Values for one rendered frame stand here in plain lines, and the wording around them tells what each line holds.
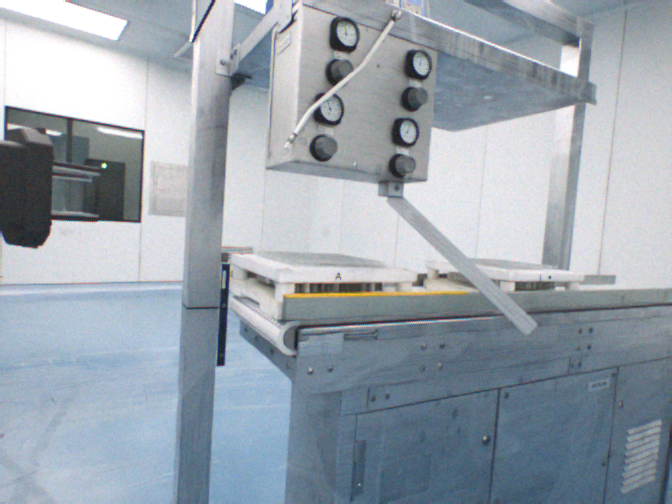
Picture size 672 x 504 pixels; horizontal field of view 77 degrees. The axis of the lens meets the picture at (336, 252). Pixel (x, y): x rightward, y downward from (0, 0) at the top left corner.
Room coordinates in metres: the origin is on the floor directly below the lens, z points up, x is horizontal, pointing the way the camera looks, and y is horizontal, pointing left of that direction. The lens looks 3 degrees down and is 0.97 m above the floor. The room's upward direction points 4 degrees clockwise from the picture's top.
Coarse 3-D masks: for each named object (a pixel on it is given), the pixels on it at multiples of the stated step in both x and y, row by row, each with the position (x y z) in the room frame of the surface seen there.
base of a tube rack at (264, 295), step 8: (232, 280) 0.77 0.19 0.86; (240, 280) 0.76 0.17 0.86; (248, 280) 0.77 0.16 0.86; (232, 288) 0.77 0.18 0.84; (240, 288) 0.72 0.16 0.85; (248, 288) 0.69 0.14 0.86; (256, 288) 0.68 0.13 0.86; (264, 288) 0.69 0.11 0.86; (272, 288) 0.70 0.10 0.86; (240, 296) 0.72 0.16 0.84; (248, 296) 0.73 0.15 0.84; (256, 296) 0.65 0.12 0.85; (264, 296) 0.62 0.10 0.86; (272, 296) 0.62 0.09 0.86; (264, 304) 0.62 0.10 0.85; (272, 304) 0.59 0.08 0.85; (280, 304) 0.58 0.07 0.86; (272, 312) 0.59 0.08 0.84; (280, 312) 0.58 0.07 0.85
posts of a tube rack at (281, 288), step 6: (234, 270) 0.77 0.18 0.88; (240, 270) 0.77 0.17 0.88; (246, 270) 0.77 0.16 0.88; (234, 276) 0.77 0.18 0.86; (240, 276) 0.77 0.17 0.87; (246, 276) 0.77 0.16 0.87; (276, 282) 0.59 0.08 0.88; (408, 282) 0.69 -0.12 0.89; (276, 288) 0.59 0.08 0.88; (282, 288) 0.58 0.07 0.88; (288, 288) 0.58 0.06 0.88; (294, 288) 0.59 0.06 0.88; (396, 288) 0.70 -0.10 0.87; (402, 288) 0.69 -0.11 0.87; (408, 288) 0.69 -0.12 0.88; (276, 294) 0.59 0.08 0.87; (282, 294) 0.58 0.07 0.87; (276, 300) 0.59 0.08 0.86; (282, 300) 0.58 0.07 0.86
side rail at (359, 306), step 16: (640, 288) 1.03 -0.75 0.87; (656, 288) 1.06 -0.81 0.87; (288, 304) 0.56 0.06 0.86; (304, 304) 0.57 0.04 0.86; (320, 304) 0.59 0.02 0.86; (336, 304) 0.60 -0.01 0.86; (352, 304) 0.61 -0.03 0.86; (368, 304) 0.63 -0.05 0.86; (384, 304) 0.64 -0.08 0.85; (400, 304) 0.65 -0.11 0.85; (416, 304) 0.67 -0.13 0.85; (432, 304) 0.69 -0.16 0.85; (448, 304) 0.70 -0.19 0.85; (464, 304) 0.72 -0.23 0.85; (480, 304) 0.74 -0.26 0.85; (528, 304) 0.80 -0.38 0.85; (544, 304) 0.83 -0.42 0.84; (560, 304) 0.85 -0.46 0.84; (576, 304) 0.88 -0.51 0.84; (592, 304) 0.91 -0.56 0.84; (288, 320) 0.56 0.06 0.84
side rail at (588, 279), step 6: (252, 276) 0.82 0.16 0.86; (420, 276) 1.02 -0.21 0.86; (426, 276) 1.03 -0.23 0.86; (444, 276) 1.06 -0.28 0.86; (588, 276) 1.36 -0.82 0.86; (594, 276) 1.38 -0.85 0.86; (600, 276) 1.40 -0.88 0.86; (606, 276) 1.41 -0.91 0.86; (612, 276) 1.43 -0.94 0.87; (414, 282) 1.01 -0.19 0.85; (420, 282) 1.02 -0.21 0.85; (558, 282) 1.29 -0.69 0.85; (564, 282) 1.30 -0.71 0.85; (582, 282) 1.35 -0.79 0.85; (588, 282) 1.36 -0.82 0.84; (594, 282) 1.38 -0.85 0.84; (600, 282) 1.40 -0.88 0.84; (606, 282) 1.41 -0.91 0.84; (612, 282) 1.43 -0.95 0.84
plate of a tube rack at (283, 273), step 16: (240, 256) 0.74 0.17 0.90; (256, 256) 0.76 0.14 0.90; (256, 272) 0.66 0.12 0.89; (272, 272) 0.60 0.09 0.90; (288, 272) 0.58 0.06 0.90; (304, 272) 0.59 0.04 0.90; (320, 272) 0.61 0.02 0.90; (336, 272) 0.62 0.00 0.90; (352, 272) 0.63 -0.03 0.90; (368, 272) 0.65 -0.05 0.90; (384, 272) 0.66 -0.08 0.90; (400, 272) 0.68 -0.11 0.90; (416, 272) 0.69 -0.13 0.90
